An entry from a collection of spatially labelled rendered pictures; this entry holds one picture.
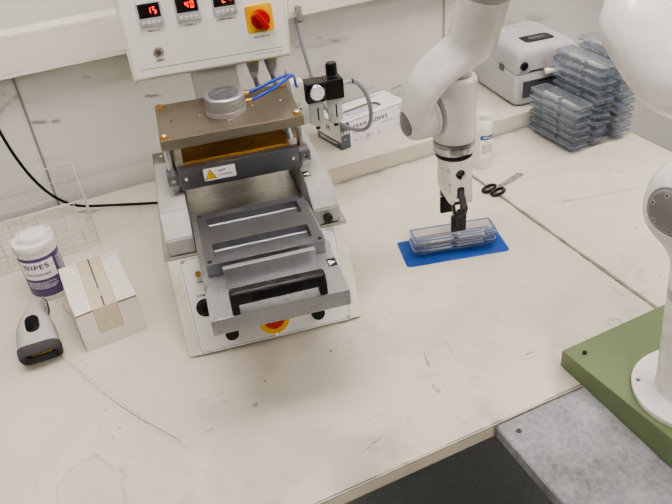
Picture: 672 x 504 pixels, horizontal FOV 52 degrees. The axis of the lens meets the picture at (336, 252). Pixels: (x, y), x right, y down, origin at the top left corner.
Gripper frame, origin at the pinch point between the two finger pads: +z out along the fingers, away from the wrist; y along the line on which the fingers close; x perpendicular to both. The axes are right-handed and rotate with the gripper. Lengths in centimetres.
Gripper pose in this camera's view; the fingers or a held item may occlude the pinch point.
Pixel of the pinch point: (452, 215)
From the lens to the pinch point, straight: 151.3
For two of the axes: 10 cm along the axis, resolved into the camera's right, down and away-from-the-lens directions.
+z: 0.8, 8.2, 5.7
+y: -1.7, -5.5, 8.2
